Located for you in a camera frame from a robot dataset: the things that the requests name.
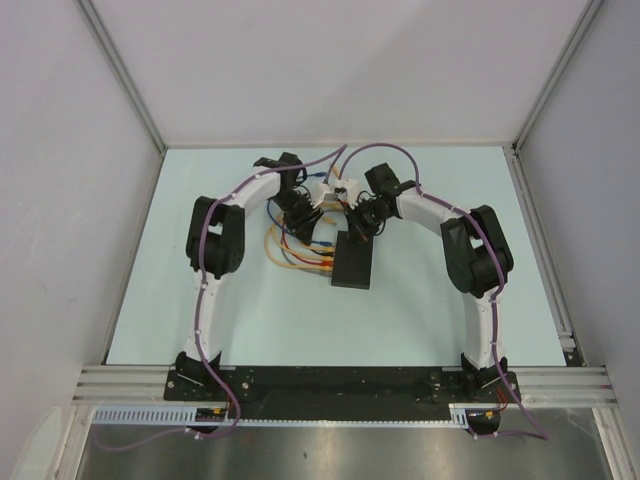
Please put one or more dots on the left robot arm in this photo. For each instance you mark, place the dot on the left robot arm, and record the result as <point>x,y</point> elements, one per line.
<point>215,248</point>

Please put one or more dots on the left aluminium corner post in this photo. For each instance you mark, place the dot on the left aluminium corner post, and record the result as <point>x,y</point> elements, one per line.
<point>117,65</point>

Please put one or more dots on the aluminium corner post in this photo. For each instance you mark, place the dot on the aluminium corner post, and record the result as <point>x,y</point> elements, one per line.
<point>576,38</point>
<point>117,65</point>

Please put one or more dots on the black network switch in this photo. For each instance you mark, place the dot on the black network switch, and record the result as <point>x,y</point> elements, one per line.
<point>352,263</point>

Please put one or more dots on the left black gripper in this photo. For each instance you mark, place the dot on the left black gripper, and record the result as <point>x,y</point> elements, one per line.
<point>303,226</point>

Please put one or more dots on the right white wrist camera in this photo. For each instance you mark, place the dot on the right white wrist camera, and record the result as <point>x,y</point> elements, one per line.
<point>348,191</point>

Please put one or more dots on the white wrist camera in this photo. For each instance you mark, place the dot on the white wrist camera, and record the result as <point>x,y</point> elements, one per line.
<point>348,191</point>
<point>322,192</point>

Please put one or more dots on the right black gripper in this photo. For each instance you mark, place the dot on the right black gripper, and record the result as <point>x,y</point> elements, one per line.
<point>355,234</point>

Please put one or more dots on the white slotted cable duct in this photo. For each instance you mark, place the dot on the white slotted cable duct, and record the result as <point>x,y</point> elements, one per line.
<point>201,417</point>

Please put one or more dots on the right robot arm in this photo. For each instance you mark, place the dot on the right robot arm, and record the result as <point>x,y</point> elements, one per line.
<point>476,253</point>

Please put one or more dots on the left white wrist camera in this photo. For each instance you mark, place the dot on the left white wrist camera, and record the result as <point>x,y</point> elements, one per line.
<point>322,192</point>

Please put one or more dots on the right aluminium side rail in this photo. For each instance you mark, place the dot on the right aluminium side rail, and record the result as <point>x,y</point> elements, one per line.
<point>569,342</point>

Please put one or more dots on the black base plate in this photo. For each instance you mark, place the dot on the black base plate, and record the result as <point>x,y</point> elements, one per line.
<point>356,393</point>

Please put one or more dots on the right aluminium corner post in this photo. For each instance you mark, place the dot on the right aluminium corner post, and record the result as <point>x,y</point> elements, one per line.
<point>576,38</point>

